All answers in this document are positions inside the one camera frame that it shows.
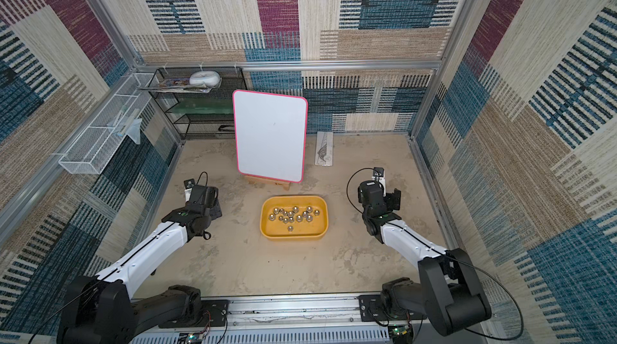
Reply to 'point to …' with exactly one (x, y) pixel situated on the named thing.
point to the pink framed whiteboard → (271, 133)
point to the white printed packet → (324, 145)
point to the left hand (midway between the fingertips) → (199, 208)
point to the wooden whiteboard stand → (262, 182)
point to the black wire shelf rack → (202, 99)
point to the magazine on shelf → (181, 85)
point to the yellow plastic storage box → (294, 218)
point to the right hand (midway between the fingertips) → (382, 186)
